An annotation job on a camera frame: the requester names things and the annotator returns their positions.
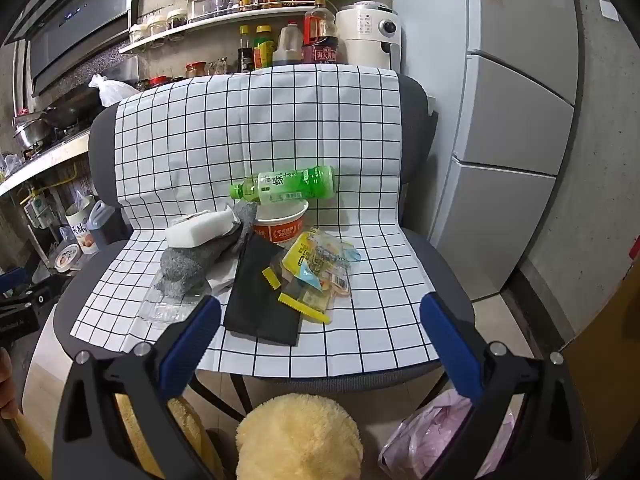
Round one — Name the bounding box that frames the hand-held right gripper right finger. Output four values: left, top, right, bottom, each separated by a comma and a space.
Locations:
419, 291, 601, 480

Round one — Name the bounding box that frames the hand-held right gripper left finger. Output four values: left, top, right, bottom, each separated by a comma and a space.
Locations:
50, 295, 223, 480

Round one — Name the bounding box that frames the pink plastic bag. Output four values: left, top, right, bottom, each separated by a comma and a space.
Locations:
377, 387, 526, 480

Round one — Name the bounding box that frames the person's left hand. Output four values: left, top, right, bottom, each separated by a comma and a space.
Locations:
0, 348, 19, 422

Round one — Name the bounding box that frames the black flat pouch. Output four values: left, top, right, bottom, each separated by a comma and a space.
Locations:
222, 234, 304, 347

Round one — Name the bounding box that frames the crumpled white paper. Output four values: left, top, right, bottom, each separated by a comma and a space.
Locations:
204, 255, 242, 294

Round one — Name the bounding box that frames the grey knitted cloth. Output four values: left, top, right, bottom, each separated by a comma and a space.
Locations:
154, 200, 258, 302

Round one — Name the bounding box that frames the white printed bucket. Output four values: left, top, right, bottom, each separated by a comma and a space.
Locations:
64, 195, 99, 255

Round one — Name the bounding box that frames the white foam block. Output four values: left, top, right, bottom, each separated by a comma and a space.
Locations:
165, 207, 242, 249

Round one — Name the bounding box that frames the clear yellow-strip zip bag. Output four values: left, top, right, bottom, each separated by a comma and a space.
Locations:
262, 260, 334, 325

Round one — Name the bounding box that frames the grey-blue plastic jug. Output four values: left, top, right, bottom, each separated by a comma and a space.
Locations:
89, 200, 132, 249

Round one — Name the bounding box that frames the yellow gas pipe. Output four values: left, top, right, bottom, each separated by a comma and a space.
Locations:
19, 157, 82, 207

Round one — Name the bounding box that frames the red instant noodle cup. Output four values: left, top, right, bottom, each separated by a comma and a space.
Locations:
252, 199, 310, 246

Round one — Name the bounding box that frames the yellow snack wrapper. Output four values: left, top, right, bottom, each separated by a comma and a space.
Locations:
281, 227, 362, 307

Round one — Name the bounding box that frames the brown wooden door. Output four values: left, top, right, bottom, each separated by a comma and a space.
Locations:
550, 237, 640, 480

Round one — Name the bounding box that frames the kitchen counter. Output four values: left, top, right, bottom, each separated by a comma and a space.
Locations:
0, 127, 92, 197

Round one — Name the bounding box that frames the steel cooking pot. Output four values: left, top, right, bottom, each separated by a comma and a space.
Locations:
12, 116, 54, 152

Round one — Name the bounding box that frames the green plastic drink bottle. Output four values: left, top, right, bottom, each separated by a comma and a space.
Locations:
229, 165, 335, 206

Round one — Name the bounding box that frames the black wok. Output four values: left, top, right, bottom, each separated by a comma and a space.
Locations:
39, 94, 102, 129

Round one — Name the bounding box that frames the grey office chair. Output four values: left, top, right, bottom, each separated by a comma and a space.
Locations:
52, 72, 476, 426

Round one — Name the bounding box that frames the white black-checked cloth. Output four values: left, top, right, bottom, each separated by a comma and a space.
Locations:
70, 64, 442, 379

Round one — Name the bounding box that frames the grey refrigerator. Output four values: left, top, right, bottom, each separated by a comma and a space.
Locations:
390, 0, 576, 302

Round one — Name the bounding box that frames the white knotted plastic bag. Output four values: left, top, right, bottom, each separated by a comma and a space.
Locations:
88, 74, 142, 109

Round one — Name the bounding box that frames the dark soy sauce bottle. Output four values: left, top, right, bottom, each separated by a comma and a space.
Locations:
237, 25, 256, 74

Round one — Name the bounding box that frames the black range hood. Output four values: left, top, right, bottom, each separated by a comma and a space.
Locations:
4, 0, 147, 97

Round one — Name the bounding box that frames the yellow-green label bottle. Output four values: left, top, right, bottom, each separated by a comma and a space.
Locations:
253, 25, 275, 70

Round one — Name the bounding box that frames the white jug of dark sauce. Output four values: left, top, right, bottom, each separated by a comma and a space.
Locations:
272, 21, 305, 67

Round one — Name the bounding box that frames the white air fryer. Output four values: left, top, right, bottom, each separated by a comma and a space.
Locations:
335, 0, 401, 72

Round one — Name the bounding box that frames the large red-label oil bottle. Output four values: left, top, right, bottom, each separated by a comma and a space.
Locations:
301, 0, 341, 65

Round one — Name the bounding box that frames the white wall shelf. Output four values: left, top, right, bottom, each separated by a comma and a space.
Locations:
119, 0, 341, 56

